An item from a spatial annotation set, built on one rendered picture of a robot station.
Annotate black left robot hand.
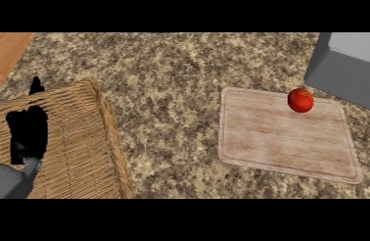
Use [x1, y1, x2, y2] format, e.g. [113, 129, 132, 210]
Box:
[5, 75, 51, 166]

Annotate pale wooden cutting board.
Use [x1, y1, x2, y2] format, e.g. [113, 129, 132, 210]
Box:
[217, 86, 365, 185]

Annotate brown wicker basket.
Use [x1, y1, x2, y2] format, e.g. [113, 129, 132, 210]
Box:
[0, 77, 138, 200]

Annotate brown wooden panel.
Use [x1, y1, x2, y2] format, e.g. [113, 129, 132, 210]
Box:
[0, 32, 37, 86]

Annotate red tomato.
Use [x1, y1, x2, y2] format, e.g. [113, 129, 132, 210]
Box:
[286, 87, 316, 114]

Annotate grey appliance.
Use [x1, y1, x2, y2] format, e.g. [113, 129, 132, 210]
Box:
[304, 32, 370, 110]

